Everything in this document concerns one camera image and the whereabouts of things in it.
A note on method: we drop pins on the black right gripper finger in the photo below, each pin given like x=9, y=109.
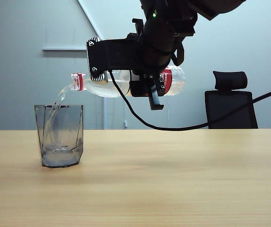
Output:
x=140, y=88
x=112, y=55

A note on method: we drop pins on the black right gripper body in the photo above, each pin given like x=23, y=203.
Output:
x=161, y=40

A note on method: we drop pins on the clear Nongfu Spring water bottle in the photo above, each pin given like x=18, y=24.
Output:
x=172, y=81

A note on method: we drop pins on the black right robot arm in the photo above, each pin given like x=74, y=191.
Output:
x=215, y=7

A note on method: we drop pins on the black office chair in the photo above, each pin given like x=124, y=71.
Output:
x=232, y=108

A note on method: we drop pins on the grey transparent faceted cup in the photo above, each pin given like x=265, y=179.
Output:
x=60, y=142

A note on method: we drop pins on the white diagonal wall bar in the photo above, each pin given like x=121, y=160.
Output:
x=90, y=20

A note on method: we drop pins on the white vertical wall strip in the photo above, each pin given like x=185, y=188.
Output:
x=104, y=113

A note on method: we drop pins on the white horizontal wall bar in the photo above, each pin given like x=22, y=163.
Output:
x=64, y=49

